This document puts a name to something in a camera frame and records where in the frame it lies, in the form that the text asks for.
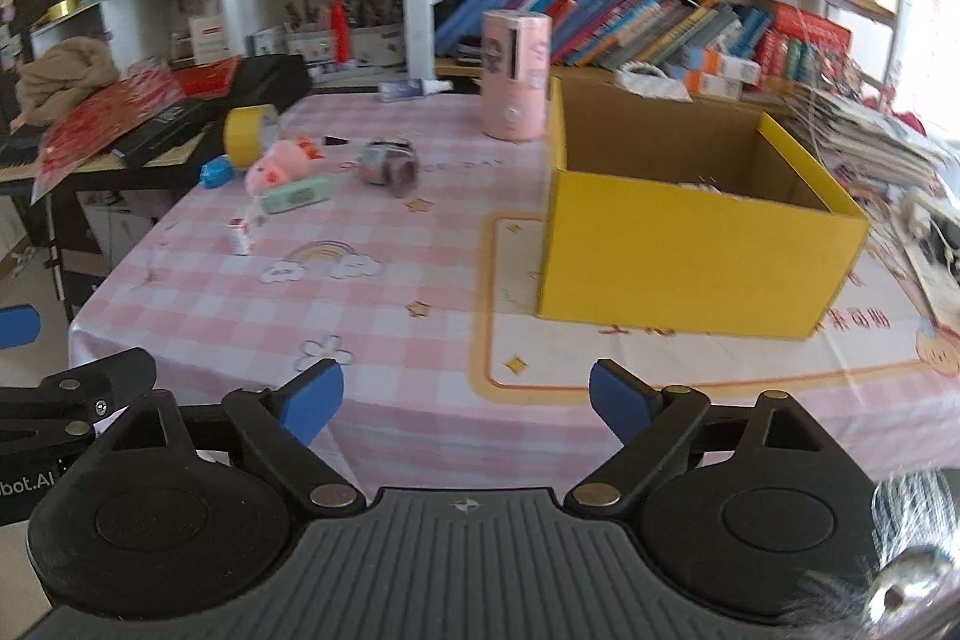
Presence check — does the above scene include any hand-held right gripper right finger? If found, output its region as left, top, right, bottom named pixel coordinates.
left=564, top=359, right=833, bottom=513

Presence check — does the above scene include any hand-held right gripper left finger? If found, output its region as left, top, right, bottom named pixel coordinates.
left=97, top=359, right=367, bottom=513

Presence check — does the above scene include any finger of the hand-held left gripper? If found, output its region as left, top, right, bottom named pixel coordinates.
left=0, top=302, right=43, bottom=350
left=0, top=347, right=158, bottom=446

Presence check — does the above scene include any yellow cardboard box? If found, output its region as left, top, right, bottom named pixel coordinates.
left=536, top=74, right=871, bottom=341

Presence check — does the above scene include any mint green case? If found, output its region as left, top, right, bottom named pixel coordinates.
left=261, top=175, right=331, bottom=214

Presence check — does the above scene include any pink pig plush toy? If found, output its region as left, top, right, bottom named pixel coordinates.
left=246, top=136, right=325, bottom=195

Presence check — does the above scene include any pink checked tablecloth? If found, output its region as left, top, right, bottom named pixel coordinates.
left=67, top=77, right=960, bottom=506

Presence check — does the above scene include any red printed paper sheet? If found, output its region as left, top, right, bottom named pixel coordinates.
left=30, top=68, right=190, bottom=206

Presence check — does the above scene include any black long box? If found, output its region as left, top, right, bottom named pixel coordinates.
left=112, top=98, right=227, bottom=169

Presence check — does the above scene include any beige cloth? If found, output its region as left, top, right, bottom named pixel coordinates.
left=16, top=36, right=119, bottom=124

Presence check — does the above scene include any yellow tape roll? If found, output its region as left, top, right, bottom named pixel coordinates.
left=223, top=104, right=282, bottom=170

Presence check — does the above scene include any red paper packet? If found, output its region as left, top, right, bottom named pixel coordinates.
left=172, top=58, right=242, bottom=98

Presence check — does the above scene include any white lace basket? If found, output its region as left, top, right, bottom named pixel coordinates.
left=613, top=62, right=692, bottom=102

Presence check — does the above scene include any grey fluffy clothing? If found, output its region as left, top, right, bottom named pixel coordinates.
left=795, top=467, right=960, bottom=640

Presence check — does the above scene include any black keyboard bag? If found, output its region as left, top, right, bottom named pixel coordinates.
left=174, top=53, right=313, bottom=161

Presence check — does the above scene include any white squeeze tube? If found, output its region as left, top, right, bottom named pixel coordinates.
left=377, top=77, right=455, bottom=103

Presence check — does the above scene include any orange white small box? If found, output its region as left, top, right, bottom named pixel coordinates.
left=681, top=70, right=743, bottom=98
left=701, top=47, right=763, bottom=85

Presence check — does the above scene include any pink cylindrical humidifier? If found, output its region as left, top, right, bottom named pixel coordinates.
left=480, top=8, right=554, bottom=142

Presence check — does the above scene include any white card red label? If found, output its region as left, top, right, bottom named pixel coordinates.
left=187, top=14, right=230, bottom=64

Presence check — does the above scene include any white power adapter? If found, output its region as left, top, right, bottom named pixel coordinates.
left=898, top=190, right=960, bottom=253

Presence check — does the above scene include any white pen holder box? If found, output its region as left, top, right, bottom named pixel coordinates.
left=285, top=20, right=407, bottom=68

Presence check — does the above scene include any stack of newspapers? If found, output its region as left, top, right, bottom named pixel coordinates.
left=780, top=83, right=960, bottom=200

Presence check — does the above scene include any red glue bottle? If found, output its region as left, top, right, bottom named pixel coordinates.
left=326, top=0, right=353, bottom=65

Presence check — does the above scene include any row of colourful books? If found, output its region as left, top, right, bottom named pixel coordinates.
left=435, top=0, right=773, bottom=73

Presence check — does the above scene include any red boxed book set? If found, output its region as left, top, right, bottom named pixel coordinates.
left=757, top=2, right=853, bottom=86

